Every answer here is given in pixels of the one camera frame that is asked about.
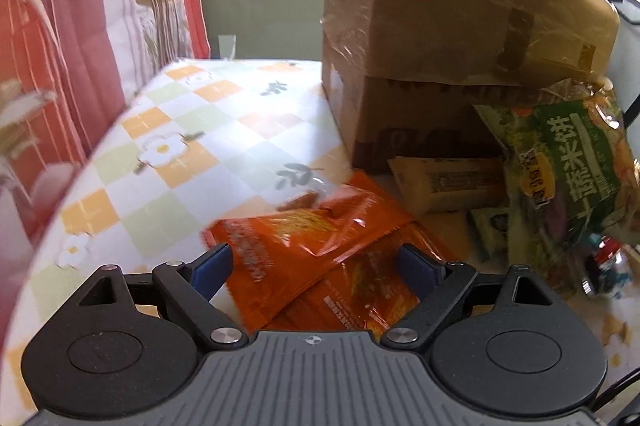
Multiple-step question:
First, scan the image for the small green snack packet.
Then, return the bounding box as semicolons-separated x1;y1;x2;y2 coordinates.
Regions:
467;206;513;262

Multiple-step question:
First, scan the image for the taped brown cardboard box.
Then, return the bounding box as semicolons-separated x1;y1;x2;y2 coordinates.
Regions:
320;0;621;173

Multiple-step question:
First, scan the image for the dark cookie packet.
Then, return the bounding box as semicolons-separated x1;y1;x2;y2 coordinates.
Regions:
580;233;640;299

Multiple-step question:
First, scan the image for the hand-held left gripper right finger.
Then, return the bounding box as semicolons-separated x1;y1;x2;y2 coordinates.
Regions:
380;242;556;351

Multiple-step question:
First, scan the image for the checkered floral tablecloth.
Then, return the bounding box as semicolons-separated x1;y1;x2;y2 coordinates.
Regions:
0;59;640;426

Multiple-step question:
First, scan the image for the large green snack bag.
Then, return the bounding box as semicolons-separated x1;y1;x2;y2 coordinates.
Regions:
472;76;640;302

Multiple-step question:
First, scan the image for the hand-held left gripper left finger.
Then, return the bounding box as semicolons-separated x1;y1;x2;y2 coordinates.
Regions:
75;242;251;350

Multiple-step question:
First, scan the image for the orange snack packet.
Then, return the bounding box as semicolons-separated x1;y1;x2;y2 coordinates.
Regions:
265;226;458;343
202;171;416;331

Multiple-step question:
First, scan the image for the yellow snack packet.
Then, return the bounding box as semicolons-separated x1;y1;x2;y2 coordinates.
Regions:
387;155;511;214

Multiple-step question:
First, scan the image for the black cable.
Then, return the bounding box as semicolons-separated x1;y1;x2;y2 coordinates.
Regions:
590;366;640;417

